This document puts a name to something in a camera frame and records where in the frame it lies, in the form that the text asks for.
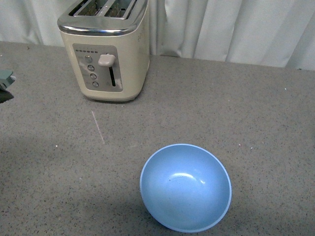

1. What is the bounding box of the blue bowl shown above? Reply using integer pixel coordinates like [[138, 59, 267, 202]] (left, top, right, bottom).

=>
[[139, 144, 232, 233]]

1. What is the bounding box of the cream two-slot toaster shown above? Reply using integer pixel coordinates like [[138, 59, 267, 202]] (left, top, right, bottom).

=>
[[57, 0, 150, 102]]

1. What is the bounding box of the white curtain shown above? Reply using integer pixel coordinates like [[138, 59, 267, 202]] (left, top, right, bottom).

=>
[[0, 0, 315, 70]]

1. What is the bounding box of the dish rack with green rim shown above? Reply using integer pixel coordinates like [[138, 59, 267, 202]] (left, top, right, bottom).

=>
[[0, 70, 16, 104]]

